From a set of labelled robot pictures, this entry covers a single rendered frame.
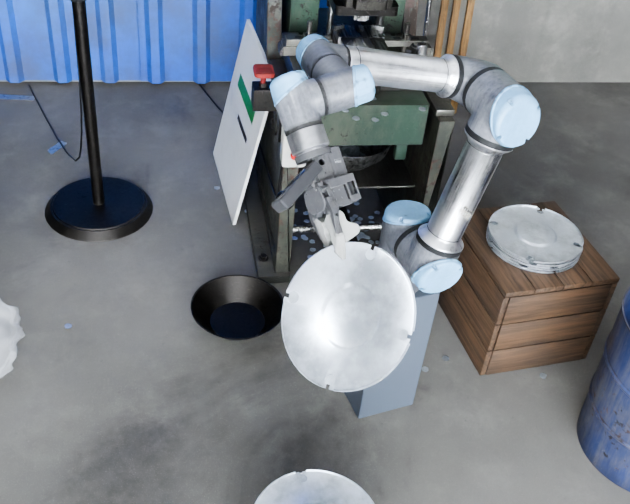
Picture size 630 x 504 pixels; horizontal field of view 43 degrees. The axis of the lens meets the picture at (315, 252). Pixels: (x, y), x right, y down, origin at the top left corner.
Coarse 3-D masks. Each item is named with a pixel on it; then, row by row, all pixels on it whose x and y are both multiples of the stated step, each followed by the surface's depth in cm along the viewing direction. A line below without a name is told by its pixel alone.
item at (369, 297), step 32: (320, 256) 152; (352, 256) 155; (384, 256) 158; (288, 288) 150; (320, 288) 152; (352, 288) 155; (384, 288) 158; (288, 320) 150; (320, 320) 153; (352, 320) 155; (384, 320) 159; (288, 352) 150; (320, 352) 153; (352, 352) 156; (384, 352) 159; (320, 384) 154; (352, 384) 156
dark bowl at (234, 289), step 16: (208, 288) 265; (224, 288) 268; (240, 288) 269; (256, 288) 269; (272, 288) 266; (192, 304) 257; (208, 304) 264; (224, 304) 267; (240, 304) 268; (256, 304) 268; (272, 304) 264; (208, 320) 260; (224, 320) 262; (240, 320) 262; (256, 320) 263; (272, 320) 259; (224, 336) 247; (240, 336) 257; (256, 336) 248
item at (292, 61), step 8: (288, 32) 270; (296, 32) 271; (304, 32) 271; (392, 48) 268; (400, 48) 271; (408, 48) 269; (288, 56) 257; (288, 64) 258; (296, 64) 252; (384, 88) 256; (392, 88) 257; (400, 88) 257
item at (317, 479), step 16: (288, 480) 186; (320, 480) 186; (336, 480) 187; (272, 496) 182; (288, 496) 182; (304, 496) 183; (320, 496) 183; (336, 496) 183; (352, 496) 184; (368, 496) 184
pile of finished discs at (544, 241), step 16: (512, 208) 257; (528, 208) 258; (496, 224) 251; (512, 224) 250; (528, 224) 250; (544, 224) 251; (560, 224) 253; (496, 240) 243; (512, 240) 244; (528, 240) 244; (544, 240) 244; (560, 240) 246; (576, 240) 247; (512, 256) 239; (528, 256) 240; (544, 256) 239; (560, 256) 240; (576, 256) 240; (544, 272) 238
